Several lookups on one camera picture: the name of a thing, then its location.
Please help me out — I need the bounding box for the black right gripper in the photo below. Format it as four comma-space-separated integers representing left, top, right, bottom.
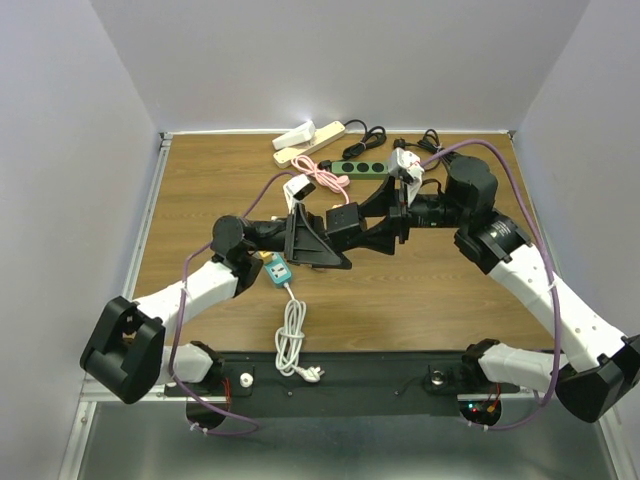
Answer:
349, 169, 469, 256

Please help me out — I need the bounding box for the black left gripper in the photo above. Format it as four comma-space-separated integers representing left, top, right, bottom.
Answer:
249, 204, 351, 267

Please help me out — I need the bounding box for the black charger block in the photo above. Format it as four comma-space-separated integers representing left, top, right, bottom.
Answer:
326, 202, 366, 242

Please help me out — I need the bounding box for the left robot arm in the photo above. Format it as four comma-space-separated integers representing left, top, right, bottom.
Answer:
80, 204, 351, 404

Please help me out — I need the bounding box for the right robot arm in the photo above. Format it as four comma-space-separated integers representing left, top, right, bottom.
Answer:
326, 150, 639, 423

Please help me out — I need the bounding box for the small yellow plug adapter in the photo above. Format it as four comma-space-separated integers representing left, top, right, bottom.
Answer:
258, 251, 275, 264

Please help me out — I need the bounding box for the teal travel adapter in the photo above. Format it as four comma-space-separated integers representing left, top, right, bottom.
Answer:
264, 252, 293, 288

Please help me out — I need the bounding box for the green power strip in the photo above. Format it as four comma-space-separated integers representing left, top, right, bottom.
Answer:
330, 161, 388, 180

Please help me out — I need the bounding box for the cream power strip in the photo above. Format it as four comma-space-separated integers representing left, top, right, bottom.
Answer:
273, 121, 346, 168

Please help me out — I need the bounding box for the white wedge adapter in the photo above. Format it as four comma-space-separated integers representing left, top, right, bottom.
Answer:
272, 120, 316, 151

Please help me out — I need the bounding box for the pink coiled cable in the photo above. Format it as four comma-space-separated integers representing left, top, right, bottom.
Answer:
290, 154, 352, 209

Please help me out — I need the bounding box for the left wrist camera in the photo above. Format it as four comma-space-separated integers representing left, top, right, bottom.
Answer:
283, 174, 316, 212

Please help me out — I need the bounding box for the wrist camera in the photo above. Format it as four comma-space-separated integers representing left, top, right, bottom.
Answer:
388, 147, 425, 206
283, 174, 316, 212

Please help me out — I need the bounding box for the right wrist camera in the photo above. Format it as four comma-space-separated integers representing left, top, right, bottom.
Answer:
388, 147, 425, 206

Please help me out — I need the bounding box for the black cable of cream strip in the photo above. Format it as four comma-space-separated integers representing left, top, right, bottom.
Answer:
317, 118, 388, 174

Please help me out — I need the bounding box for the black cable of green strip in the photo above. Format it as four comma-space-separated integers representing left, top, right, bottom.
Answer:
393, 128, 467, 173

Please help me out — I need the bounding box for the white coiled cable with plug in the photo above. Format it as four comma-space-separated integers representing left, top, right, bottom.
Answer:
274, 284, 326, 385

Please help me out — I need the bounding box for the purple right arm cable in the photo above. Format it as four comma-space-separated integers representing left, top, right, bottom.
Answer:
419, 139, 561, 432

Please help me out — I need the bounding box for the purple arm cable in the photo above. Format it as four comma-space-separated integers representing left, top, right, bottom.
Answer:
167, 171, 296, 437
419, 139, 561, 432

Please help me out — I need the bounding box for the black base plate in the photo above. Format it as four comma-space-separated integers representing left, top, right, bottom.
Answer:
164, 351, 546, 420

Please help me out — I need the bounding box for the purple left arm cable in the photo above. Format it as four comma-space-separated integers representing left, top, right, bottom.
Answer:
167, 171, 296, 437

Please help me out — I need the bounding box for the aluminium frame rail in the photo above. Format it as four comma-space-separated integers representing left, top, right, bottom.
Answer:
58, 132, 173, 479

